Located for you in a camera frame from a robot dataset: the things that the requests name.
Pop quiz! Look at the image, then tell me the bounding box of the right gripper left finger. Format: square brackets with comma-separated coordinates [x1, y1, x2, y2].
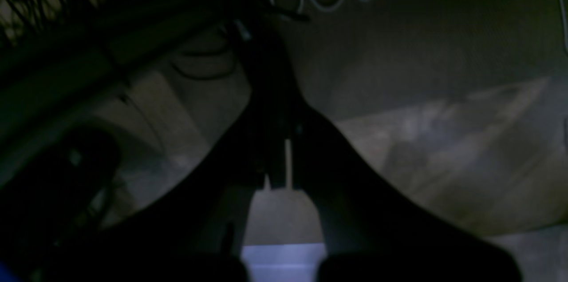
[44, 95, 287, 282]

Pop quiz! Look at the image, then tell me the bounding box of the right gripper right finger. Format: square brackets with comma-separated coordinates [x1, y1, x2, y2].
[290, 99, 523, 282]

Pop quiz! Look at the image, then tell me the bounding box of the black table frame beam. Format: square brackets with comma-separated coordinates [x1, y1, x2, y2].
[1, 0, 225, 154]

